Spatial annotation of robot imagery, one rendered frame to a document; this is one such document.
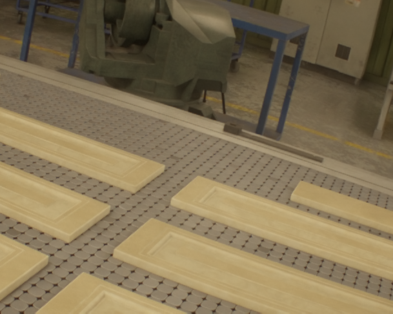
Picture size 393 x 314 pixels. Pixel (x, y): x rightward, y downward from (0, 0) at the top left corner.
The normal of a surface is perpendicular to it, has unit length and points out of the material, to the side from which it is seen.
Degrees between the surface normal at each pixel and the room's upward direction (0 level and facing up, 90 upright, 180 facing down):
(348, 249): 11
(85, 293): 0
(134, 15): 83
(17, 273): 0
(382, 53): 90
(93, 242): 0
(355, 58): 90
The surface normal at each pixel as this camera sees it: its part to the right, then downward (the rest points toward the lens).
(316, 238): 0.15, -0.85
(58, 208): 0.39, -0.84
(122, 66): 0.38, 0.40
